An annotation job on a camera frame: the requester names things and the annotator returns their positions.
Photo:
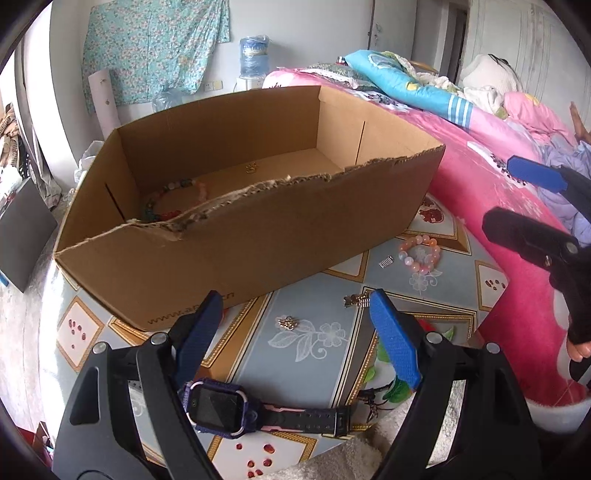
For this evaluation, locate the black cabinet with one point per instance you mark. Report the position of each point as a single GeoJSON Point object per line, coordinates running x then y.
{"type": "Point", "coordinates": [25, 230]}

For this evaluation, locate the white paper roll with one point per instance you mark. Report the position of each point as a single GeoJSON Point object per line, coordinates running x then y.
{"type": "Point", "coordinates": [104, 101]}

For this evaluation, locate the white fuzzy towel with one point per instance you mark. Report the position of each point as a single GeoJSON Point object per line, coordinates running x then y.
{"type": "Point", "coordinates": [355, 461]}

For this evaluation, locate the white cloth pile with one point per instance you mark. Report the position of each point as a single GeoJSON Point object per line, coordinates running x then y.
{"type": "Point", "coordinates": [489, 76]}

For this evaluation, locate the white water dispenser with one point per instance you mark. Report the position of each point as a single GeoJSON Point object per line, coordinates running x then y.
{"type": "Point", "coordinates": [249, 84]}

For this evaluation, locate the brown cardboard box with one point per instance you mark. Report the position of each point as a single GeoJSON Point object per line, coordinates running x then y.
{"type": "Point", "coordinates": [277, 240]}

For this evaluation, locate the clear plastic bottle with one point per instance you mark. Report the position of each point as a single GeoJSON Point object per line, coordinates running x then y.
{"type": "Point", "coordinates": [168, 99]}

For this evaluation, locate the white wardrobe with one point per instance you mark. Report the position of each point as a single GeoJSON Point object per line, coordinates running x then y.
{"type": "Point", "coordinates": [531, 37]}

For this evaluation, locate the grey lace cloth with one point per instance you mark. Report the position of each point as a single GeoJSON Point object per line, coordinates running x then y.
{"type": "Point", "coordinates": [332, 73]}

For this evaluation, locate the blue striped pillow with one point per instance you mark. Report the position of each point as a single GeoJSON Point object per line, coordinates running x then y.
{"type": "Point", "coordinates": [406, 83]}

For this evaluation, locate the pink pillow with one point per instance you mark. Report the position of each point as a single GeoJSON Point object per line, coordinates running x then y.
{"type": "Point", "coordinates": [531, 113]}

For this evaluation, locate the person's right hand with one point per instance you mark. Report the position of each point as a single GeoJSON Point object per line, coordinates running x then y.
{"type": "Point", "coordinates": [581, 351]}

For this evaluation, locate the pink printed blanket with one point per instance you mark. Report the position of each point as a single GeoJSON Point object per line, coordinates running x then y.
{"type": "Point", "coordinates": [471, 152]}

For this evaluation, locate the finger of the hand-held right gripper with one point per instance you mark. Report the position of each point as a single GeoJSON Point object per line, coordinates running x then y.
{"type": "Point", "coordinates": [517, 230]}
{"type": "Point", "coordinates": [531, 170]}

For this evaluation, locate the white plastic bag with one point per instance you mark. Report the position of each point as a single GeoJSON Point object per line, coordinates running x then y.
{"type": "Point", "coordinates": [90, 157]}

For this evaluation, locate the white door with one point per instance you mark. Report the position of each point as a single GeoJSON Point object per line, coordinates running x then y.
{"type": "Point", "coordinates": [392, 23]}

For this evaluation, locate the fruit print tablecloth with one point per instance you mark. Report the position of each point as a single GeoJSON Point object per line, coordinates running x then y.
{"type": "Point", "coordinates": [318, 295]}

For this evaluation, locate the blue water bottle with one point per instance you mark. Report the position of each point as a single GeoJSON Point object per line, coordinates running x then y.
{"type": "Point", "coordinates": [254, 57]}

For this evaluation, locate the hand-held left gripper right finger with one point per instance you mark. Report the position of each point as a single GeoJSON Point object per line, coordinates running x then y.
{"type": "Point", "coordinates": [395, 337]}

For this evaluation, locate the lilac cloth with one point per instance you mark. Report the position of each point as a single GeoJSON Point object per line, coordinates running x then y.
{"type": "Point", "coordinates": [554, 203]}

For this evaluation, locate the teal floral wall cloth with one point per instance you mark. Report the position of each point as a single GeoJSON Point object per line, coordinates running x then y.
{"type": "Point", "coordinates": [147, 46]}

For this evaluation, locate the small silver hair clip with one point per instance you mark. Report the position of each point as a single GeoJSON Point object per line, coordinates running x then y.
{"type": "Point", "coordinates": [385, 263]}

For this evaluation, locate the pile of clothes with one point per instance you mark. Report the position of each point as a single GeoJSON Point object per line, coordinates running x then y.
{"type": "Point", "coordinates": [9, 134]}

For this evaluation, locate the white wall socket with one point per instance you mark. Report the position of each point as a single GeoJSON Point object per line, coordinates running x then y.
{"type": "Point", "coordinates": [213, 86]}

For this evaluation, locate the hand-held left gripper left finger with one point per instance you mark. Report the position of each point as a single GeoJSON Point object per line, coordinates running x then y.
{"type": "Point", "coordinates": [198, 332]}

